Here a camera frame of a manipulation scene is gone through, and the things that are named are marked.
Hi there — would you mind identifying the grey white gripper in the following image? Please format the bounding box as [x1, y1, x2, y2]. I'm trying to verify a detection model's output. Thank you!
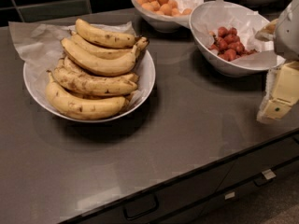
[255, 0, 299, 124]

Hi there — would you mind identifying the paper liner in strawberry bowl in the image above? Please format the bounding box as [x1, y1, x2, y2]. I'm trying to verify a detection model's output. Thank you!
[190, 0, 286, 71]

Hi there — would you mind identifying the white bowl with strawberries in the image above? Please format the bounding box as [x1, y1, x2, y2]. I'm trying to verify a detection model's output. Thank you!
[189, 0, 286, 78]

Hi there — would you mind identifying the white bowl with oranges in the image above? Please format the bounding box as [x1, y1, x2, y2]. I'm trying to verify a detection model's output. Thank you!
[127, 0, 205, 34]

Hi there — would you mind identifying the spotted brown yellow banana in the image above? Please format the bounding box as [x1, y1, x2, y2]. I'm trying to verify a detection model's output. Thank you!
[53, 67, 138, 97]

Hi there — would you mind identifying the hidden middle yellow banana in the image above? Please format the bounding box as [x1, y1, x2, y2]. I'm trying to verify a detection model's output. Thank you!
[63, 57, 139, 82]

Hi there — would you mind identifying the large white banana bowl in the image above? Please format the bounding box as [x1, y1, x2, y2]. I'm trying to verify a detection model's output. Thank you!
[23, 50, 156, 123]

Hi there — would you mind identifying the pile of red strawberries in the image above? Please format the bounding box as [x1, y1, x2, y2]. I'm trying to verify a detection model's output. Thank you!
[208, 26, 258, 62]

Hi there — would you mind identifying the pile of small oranges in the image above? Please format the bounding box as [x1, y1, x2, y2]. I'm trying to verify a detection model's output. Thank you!
[136, 0, 192, 17]

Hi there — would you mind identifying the white paper under bananas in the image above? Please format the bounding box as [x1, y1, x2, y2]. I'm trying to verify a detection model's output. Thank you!
[7, 21, 145, 110]

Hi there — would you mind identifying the black drawer handle left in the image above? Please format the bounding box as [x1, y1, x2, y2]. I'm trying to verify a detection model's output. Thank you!
[122, 194, 160, 221]

